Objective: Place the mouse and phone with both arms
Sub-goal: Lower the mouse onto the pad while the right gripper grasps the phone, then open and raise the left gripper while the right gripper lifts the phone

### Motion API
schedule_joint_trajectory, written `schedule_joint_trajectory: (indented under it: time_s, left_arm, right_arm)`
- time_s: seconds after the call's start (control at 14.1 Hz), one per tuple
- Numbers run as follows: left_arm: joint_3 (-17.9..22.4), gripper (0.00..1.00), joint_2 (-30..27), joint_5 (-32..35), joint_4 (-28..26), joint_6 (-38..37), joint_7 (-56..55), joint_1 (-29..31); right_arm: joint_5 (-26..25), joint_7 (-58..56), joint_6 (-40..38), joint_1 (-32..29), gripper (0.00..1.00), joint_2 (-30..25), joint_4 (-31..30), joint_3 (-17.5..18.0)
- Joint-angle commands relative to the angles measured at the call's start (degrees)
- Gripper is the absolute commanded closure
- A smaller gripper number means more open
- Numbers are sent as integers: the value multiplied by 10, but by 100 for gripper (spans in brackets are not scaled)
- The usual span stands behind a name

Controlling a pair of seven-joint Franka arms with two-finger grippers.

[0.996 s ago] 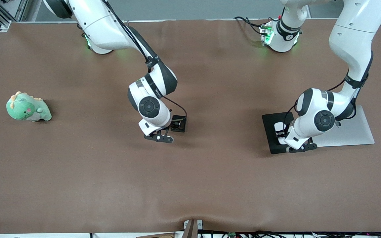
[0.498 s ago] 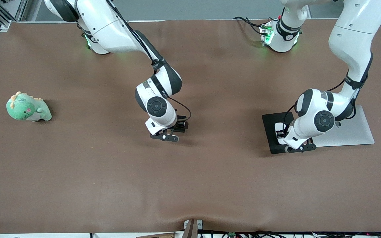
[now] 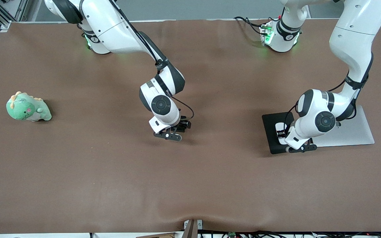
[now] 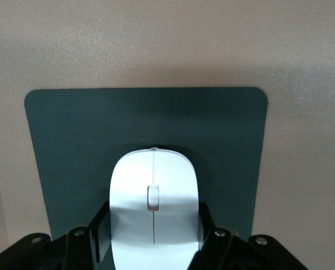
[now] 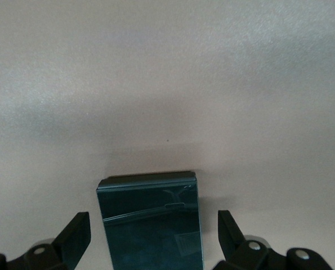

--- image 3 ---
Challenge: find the white computer mouse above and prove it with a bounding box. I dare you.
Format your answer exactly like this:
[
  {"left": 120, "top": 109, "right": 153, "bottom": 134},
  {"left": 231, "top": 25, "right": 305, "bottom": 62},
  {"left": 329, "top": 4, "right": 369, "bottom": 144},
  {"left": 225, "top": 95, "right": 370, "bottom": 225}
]
[{"left": 275, "top": 122, "right": 289, "bottom": 146}]

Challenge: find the black mouse pad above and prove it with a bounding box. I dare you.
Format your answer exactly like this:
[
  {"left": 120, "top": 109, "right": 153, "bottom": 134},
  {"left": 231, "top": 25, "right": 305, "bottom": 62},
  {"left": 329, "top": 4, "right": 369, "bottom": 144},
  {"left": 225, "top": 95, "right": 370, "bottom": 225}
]
[{"left": 262, "top": 111, "right": 314, "bottom": 155}]

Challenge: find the silver closed laptop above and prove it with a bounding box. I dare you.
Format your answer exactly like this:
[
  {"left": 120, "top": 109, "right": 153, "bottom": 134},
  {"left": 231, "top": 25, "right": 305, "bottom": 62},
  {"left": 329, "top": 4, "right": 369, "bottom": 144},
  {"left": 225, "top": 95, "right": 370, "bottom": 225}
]
[{"left": 311, "top": 105, "right": 375, "bottom": 148}]

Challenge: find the brown table cover mat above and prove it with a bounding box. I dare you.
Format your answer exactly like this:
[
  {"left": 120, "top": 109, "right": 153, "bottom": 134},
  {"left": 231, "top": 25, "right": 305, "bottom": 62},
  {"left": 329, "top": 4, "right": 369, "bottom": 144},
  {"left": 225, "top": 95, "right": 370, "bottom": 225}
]
[{"left": 0, "top": 19, "right": 381, "bottom": 234}]

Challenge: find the green dinosaur plush toy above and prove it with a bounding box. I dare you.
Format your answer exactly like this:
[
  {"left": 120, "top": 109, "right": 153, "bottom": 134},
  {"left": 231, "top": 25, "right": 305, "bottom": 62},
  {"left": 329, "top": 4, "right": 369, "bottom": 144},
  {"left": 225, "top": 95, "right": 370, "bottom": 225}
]
[{"left": 6, "top": 91, "right": 53, "bottom": 122}]

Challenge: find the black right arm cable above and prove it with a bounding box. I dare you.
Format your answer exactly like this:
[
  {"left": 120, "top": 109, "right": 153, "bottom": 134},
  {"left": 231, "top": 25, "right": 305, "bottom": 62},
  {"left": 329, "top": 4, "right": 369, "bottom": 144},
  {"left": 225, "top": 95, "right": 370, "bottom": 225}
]
[{"left": 109, "top": 0, "right": 195, "bottom": 120}]

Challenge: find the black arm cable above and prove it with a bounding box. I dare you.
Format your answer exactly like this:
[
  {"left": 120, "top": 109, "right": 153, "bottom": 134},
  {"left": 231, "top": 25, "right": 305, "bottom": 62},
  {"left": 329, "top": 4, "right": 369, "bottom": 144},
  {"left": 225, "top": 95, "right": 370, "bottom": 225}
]
[
  {"left": 109, "top": 0, "right": 195, "bottom": 120},
  {"left": 285, "top": 52, "right": 375, "bottom": 133}
]

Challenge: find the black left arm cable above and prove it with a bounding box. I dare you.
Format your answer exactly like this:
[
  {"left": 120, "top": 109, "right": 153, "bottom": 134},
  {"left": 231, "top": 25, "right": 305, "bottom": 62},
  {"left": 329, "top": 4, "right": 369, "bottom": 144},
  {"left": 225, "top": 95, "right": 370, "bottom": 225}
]
[{"left": 285, "top": 52, "right": 375, "bottom": 133}]

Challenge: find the wooden table edge bracket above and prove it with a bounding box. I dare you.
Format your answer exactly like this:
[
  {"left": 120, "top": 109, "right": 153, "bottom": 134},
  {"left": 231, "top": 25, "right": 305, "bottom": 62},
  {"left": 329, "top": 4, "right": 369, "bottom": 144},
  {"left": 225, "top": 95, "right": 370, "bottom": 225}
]
[{"left": 183, "top": 219, "right": 203, "bottom": 238}]

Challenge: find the black base cable bundle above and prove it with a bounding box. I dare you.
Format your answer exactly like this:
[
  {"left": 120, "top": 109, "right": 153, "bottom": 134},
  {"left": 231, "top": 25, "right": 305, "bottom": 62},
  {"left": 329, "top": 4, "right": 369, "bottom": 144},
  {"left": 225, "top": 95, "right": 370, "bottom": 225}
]
[{"left": 233, "top": 16, "right": 268, "bottom": 36}]

